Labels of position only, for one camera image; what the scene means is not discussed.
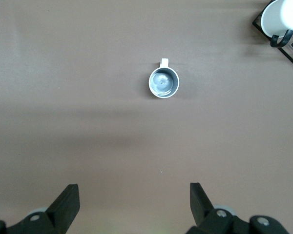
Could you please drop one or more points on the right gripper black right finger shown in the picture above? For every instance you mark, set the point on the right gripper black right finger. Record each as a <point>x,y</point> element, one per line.
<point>202,212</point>

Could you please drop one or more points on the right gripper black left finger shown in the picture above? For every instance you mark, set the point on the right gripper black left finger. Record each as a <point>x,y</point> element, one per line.
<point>63,207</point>

